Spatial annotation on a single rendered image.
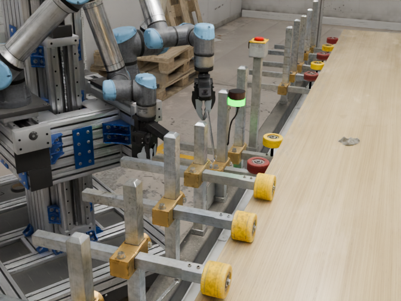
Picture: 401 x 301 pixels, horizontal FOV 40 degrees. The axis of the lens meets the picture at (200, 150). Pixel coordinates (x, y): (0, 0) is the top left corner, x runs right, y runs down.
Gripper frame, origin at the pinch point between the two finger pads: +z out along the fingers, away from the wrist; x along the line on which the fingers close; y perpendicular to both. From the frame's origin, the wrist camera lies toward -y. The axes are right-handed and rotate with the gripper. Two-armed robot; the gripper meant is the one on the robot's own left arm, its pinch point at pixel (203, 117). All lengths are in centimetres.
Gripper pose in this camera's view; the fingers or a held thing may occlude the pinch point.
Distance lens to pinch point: 211.0
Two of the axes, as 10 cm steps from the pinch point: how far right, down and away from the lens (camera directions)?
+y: -0.2, -4.2, 9.1
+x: -10.0, 0.0, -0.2
